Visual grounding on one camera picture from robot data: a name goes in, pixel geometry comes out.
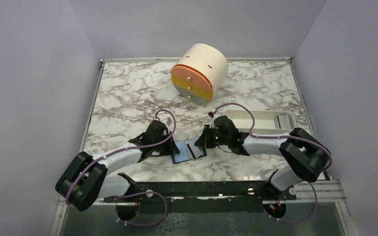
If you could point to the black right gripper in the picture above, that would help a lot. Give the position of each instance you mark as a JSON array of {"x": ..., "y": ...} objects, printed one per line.
[{"x": 204, "y": 141}]

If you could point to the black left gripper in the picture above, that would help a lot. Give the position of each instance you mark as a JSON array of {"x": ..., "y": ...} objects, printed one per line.
[{"x": 171, "y": 149}]

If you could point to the blue card holder wallet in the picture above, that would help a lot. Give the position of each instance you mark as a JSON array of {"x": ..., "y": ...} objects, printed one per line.
[{"x": 183, "y": 155}]

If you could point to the white rectangular plastic tray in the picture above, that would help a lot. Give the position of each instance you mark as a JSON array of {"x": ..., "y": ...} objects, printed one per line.
[{"x": 263, "y": 121}]

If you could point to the stack of white cards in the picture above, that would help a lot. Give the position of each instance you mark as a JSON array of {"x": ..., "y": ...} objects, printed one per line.
[{"x": 282, "y": 121}]

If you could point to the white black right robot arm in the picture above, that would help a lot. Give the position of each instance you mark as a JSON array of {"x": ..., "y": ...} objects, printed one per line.
[{"x": 307, "y": 158}]

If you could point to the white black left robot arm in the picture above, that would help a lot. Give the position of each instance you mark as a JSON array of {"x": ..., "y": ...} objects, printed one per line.
[{"x": 84, "y": 180}]

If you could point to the round beige drawer cabinet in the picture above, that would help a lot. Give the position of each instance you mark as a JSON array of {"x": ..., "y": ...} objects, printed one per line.
[{"x": 199, "y": 73}]

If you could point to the black metal base rail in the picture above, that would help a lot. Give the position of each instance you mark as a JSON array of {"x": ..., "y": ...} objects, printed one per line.
[{"x": 199, "y": 197}]

